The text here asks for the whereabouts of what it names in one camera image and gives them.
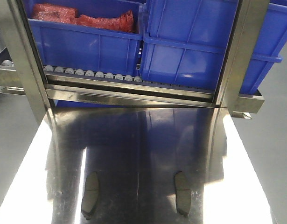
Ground white roller conveyor track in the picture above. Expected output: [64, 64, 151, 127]
[0, 59, 215, 94]

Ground brake pad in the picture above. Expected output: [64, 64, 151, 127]
[174, 171, 191, 217]
[81, 172, 99, 220]

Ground far right blue bin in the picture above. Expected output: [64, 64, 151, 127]
[240, 0, 287, 95]

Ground blue plastic bin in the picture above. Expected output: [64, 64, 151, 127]
[140, 0, 238, 91]
[23, 0, 145, 76]

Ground left blue plastic bin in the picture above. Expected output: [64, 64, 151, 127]
[23, 0, 145, 76]

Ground right blue plastic bin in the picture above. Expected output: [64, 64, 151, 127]
[140, 0, 238, 91]

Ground red bubble wrap bag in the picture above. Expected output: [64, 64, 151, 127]
[32, 3, 135, 33]

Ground stainless steel rack frame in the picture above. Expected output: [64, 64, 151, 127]
[0, 0, 269, 122]

